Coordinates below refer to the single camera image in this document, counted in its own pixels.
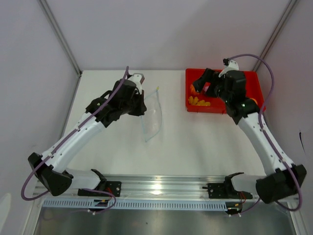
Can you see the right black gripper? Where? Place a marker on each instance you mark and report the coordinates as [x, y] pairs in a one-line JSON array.
[[207, 77]]

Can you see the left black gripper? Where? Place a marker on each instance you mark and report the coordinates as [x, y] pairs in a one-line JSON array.
[[142, 107]]

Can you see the yellow food pieces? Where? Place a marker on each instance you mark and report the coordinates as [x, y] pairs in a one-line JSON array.
[[196, 102]]

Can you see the clear zip top bag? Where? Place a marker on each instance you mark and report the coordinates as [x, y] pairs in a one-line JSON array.
[[151, 121]]

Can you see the purple onion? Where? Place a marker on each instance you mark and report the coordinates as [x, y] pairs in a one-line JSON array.
[[206, 88]]

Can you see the small orange pumpkin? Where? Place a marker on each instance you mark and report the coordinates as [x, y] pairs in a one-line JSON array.
[[193, 91]]

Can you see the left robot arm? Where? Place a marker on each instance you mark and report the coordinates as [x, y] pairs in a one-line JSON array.
[[50, 167]]

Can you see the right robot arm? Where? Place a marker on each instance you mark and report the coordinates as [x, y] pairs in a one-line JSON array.
[[283, 178]]

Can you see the red plastic tray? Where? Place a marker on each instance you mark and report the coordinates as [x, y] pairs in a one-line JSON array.
[[253, 90]]

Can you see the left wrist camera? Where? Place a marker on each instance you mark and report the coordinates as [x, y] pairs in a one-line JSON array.
[[138, 79]]

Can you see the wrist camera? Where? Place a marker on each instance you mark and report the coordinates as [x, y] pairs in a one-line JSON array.
[[229, 65], [138, 79]]

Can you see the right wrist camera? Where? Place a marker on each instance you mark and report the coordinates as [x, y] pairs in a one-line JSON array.
[[229, 65]]

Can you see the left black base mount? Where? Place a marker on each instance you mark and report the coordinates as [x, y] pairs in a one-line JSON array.
[[113, 187]]

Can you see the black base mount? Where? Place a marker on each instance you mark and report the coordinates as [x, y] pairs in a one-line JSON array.
[[225, 191], [113, 187]]

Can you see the white slotted cable duct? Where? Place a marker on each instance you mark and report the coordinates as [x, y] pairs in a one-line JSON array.
[[142, 204]]

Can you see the aluminium rail frame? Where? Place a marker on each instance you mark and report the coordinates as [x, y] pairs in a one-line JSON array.
[[161, 188]]

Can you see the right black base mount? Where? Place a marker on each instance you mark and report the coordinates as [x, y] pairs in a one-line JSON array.
[[225, 191]]

